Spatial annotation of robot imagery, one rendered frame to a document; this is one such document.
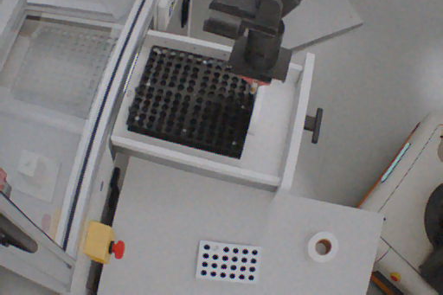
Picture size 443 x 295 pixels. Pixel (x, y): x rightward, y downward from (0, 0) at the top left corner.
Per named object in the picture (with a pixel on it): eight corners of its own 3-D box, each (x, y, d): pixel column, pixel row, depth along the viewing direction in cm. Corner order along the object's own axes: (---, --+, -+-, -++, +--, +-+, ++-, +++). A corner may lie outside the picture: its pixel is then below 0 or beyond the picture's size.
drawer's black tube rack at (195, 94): (258, 84, 122) (261, 69, 116) (238, 163, 115) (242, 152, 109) (153, 59, 122) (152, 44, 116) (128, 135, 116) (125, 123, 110)
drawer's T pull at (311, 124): (322, 110, 114) (324, 107, 113) (316, 144, 111) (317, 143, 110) (304, 105, 114) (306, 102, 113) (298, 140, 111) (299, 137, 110)
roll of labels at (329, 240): (300, 263, 116) (304, 260, 112) (306, 234, 118) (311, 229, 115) (330, 266, 116) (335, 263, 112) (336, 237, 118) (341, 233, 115)
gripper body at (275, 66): (284, 85, 101) (290, 65, 94) (226, 68, 102) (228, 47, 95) (291, 54, 104) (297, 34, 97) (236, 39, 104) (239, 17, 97)
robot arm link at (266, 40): (280, 41, 89) (289, 15, 91) (238, 27, 90) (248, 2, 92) (275, 62, 95) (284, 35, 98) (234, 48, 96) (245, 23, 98)
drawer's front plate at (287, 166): (305, 76, 125) (315, 53, 115) (279, 205, 114) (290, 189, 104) (298, 74, 125) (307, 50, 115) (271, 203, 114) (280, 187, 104)
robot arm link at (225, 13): (284, 2, 84) (291, -17, 91) (211, -20, 85) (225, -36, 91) (266, 63, 92) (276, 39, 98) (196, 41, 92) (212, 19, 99)
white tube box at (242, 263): (260, 250, 116) (262, 246, 113) (254, 285, 113) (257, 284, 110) (199, 243, 116) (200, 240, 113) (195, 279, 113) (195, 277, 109)
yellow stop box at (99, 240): (118, 234, 107) (114, 227, 101) (111, 266, 105) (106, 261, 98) (95, 227, 108) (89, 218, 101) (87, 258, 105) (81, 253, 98)
